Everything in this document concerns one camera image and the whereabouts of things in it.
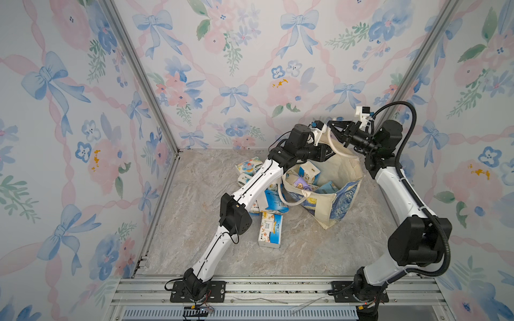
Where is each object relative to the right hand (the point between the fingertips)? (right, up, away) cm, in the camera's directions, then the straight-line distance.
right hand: (328, 123), depth 71 cm
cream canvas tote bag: (+11, -16, +14) cm, 24 cm away
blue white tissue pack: (0, -18, +24) cm, 30 cm away
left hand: (+5, -9, +5) cm, 12 cm away
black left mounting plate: (-53, -62, +2) cm, 81 cm away
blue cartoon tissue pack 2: (-27, -34, +19) cm, 48 cm away
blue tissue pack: (-18, -30, +17) cm, 39 cm away
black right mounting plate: (+6, -61, +2) cm, 61 cm away
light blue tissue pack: (+6, -24, +18) cm, 31 cm away
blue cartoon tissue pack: (-20, -42, +11) cm, 48 cm away
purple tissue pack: (-8, -22, +9) cm, 25 cm away
